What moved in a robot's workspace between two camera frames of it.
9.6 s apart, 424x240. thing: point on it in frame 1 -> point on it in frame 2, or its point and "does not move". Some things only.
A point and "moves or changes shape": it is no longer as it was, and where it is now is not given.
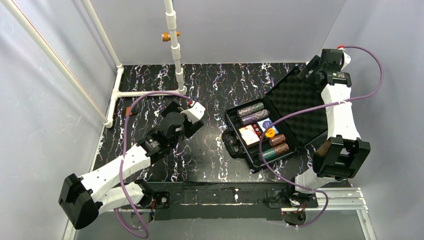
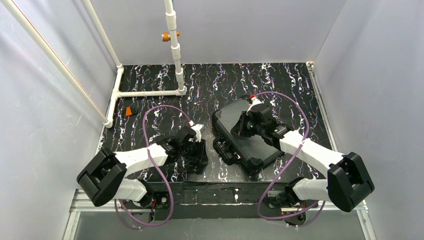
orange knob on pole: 166,36 does not move
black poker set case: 293,117 moves or changes shape
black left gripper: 187,124 -> 197,153
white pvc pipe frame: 116,92 does not move
